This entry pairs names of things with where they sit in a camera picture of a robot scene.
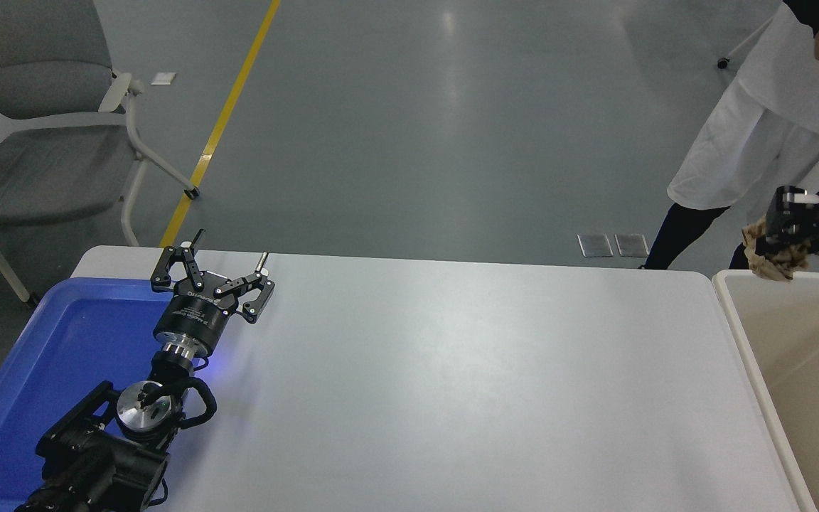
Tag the white wheeled stand leg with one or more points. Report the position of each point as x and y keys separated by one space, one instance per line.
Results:
x=740 y=48

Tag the person's forearm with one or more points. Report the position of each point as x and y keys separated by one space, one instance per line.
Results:
x=816 y=13

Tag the blue plastic tray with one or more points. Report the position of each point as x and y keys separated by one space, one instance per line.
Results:
x=61 y=355

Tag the person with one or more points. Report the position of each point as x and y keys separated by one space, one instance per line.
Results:
x=758 y=135

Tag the tan paper ball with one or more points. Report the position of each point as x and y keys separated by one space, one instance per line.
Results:
x=779 y=264

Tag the grey office chair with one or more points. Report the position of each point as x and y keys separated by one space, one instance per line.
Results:
x=40 y=163

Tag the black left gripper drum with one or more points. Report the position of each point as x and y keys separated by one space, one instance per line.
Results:
x=193 y=316

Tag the large pale bin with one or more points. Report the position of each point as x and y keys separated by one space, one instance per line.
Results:
x=815 y=384

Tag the silver floor plate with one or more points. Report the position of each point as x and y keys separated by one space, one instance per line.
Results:
x=631 y=245
x=595 y=245

